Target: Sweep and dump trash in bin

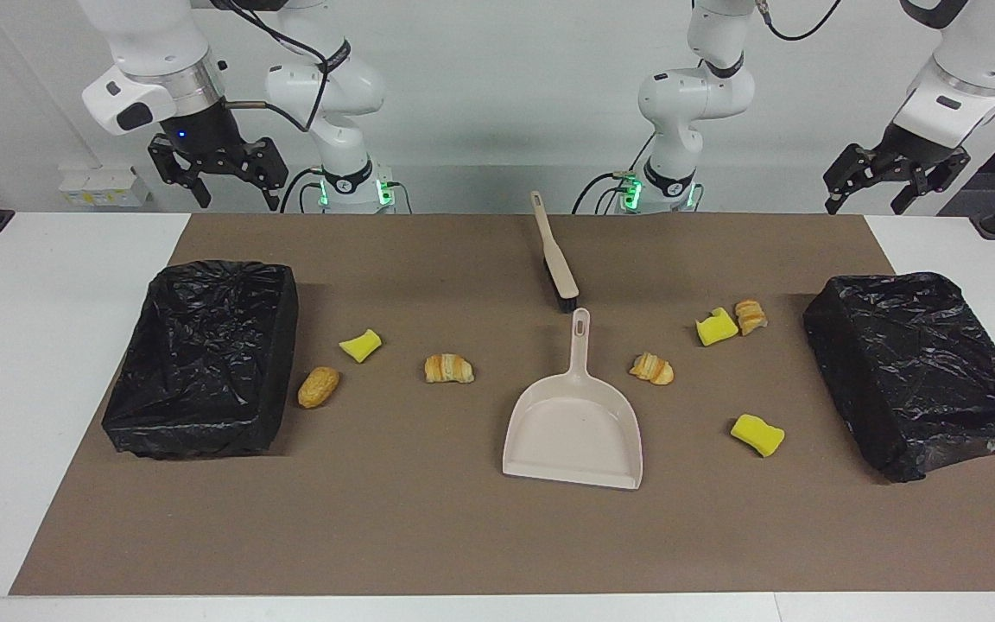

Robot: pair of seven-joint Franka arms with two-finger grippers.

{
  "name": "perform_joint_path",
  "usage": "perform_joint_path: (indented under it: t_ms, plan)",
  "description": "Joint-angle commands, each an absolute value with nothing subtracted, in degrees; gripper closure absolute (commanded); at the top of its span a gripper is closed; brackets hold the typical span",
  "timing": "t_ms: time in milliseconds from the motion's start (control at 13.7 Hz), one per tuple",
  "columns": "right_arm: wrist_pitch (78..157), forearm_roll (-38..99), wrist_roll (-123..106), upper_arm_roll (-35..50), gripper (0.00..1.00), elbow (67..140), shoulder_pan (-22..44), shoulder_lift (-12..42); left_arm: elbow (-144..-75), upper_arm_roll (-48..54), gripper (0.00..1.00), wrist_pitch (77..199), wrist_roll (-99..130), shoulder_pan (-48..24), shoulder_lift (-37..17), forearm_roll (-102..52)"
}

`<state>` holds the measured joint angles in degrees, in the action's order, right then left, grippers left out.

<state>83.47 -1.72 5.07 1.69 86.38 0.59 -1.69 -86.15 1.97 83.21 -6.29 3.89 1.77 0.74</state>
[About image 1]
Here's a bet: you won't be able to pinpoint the black bag lined bin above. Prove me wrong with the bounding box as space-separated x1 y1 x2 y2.
802 272 995 485
100 259 301 460

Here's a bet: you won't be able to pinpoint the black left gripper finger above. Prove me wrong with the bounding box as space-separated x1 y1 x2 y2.
823 143 892 215
890 149 972 215

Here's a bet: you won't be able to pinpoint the golden oval bread roll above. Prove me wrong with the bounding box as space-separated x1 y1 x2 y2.
297 366 341 409

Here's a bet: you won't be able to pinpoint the white wall socket box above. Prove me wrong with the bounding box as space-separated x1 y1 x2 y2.
59 166 153 208

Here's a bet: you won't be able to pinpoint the brown table mat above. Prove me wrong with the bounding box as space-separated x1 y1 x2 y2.
10 213 995 597

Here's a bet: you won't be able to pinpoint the yellow green-backed sponge piece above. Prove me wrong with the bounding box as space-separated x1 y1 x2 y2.
695 307 739 347

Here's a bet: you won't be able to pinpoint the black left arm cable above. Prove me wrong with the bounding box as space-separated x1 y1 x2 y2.
752 0 844 42

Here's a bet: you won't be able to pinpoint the black base cables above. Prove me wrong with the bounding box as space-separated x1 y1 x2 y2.
571 134 658 215
280 167 413 215

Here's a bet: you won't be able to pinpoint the small yellow sponge wedge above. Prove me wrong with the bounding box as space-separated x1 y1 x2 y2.
339 328 383 364

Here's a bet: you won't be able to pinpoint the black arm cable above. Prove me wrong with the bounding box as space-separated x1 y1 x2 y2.
752 0 844 42
208 0 352 132

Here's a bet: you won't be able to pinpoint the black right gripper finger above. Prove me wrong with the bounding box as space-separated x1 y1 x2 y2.
230 136 289 213
148 134 212 209

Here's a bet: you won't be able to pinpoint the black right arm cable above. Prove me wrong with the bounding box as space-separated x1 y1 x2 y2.
208 0 352 132

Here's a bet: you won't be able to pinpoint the beige plastic dustpan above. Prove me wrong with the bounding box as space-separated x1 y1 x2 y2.
502 308 643 492

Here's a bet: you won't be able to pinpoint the black right base cables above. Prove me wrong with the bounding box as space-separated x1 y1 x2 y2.
280 167 413 215

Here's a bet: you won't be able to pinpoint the black left base cables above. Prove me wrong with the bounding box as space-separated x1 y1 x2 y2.
571 134 658 215

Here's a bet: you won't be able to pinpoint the croissant piece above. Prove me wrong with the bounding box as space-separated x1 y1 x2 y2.
629 352 675 386
424 352 475 384
734 299 768 337

